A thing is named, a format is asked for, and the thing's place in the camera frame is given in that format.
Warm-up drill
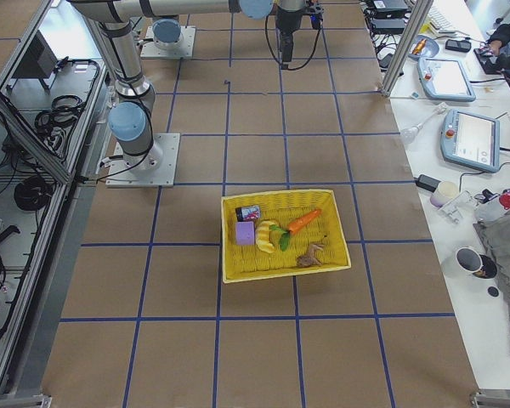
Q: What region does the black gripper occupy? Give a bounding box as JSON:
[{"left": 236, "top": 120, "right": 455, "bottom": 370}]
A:
[{"left": 275, "top": 0, "right": 323, "bottom": 68}]

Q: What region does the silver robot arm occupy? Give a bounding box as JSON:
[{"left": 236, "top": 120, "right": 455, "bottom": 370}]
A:
[
  {"left": 71, "top": 1, "right": 323, "bottom": 175},
  {"left": 152, "top": 18, "right": 182, "bottom": 49}
]

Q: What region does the brass cylinder tool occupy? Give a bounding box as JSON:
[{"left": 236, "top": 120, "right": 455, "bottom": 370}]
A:
[{"left": 411, "top": 38, "right": 427, "bottom": 55}]

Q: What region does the blue plate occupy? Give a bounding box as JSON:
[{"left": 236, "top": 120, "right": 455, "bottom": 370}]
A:
[{"left": 408, "top": 35, "right": 440, "bottom": 60}]

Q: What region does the upper teach pendant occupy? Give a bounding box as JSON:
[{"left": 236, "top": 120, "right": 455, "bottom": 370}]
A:
[{"left": 417, "top": 57, "right": 476, "bottom": 102}]

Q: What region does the teach pendant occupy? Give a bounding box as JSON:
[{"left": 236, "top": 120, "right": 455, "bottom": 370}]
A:
[
  {"left": 440, "top": 109, "right": 501, "bottom": 173},
  {"left": 417, "top": 57, "right": 476, "bottom": 102}
]

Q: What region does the small dark bottle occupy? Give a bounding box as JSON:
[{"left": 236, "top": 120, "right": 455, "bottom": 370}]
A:
[{"left": 235, "top": 205, "right": 261, "bottom": 222}]

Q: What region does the toy carrot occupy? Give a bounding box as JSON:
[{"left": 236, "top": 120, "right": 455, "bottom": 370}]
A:
[{"left": 287, "top": 208, "right": 322, "bottom": 235}]

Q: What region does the toy bread croissant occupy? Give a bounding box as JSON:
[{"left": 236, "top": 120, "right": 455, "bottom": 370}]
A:
[{"left": 255, "top": 220, "right": 278, "bottom": 254}]

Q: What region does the purple foam block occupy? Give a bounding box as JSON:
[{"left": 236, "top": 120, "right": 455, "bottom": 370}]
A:
[{"left": 235, "top": 221, "right": 255, "bottom": 246}]

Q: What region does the black power adapter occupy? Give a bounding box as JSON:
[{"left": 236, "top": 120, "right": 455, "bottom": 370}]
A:
[{"left": 415, "top": 174, "right": 440, "bottom": 193}]

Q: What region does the lower teach pendant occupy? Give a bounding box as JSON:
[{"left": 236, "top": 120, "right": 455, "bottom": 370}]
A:
[{"left": 440, "top": 109, "right": 501, "bottom": 173}]

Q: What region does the white paper cup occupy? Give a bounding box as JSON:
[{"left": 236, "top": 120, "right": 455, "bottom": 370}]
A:
[{"left": 429, "top": 181, "right": 459, "bottom": 207}]

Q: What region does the brown toy animal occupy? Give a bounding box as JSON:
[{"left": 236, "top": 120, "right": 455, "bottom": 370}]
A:
[{"left": 297, "top": 242, "right": 325, "bottom": 268}]

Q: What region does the yellow plastic basket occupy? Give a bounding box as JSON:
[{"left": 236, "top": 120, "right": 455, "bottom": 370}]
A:
[{"left": 221, "top": 189, "right": 352, "bottom": 283}]

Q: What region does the white mug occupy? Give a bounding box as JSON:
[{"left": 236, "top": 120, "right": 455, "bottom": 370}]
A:
[{"left": 451, "top": 246, "right": 485, "bottom": 278}]

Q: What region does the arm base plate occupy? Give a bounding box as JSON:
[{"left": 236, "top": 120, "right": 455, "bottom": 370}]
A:
[
  {"left": 105, "top": 133, "right": 180, "bottom": 188},
  {"left": 140, "top": 25, "right": 196, "bottom": 60}
]

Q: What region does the aluminium frame post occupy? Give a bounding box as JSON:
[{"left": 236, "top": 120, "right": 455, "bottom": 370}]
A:
[{"left": 381, "top": 0, "right": 434, "bottom": 97}]

